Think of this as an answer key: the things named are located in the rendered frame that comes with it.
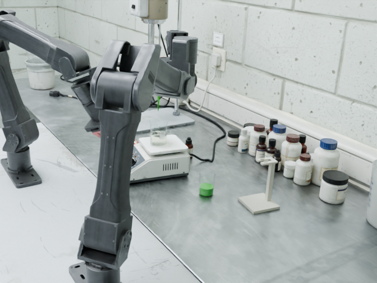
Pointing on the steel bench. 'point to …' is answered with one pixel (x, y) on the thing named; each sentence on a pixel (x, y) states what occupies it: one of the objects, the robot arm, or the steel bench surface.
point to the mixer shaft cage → (153, 33)
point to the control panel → (137, 158)
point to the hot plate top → (174, 141)
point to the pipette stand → (260, 202)
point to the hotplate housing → (160, 165)
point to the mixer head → (150, 10)
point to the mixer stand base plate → (167, 113)
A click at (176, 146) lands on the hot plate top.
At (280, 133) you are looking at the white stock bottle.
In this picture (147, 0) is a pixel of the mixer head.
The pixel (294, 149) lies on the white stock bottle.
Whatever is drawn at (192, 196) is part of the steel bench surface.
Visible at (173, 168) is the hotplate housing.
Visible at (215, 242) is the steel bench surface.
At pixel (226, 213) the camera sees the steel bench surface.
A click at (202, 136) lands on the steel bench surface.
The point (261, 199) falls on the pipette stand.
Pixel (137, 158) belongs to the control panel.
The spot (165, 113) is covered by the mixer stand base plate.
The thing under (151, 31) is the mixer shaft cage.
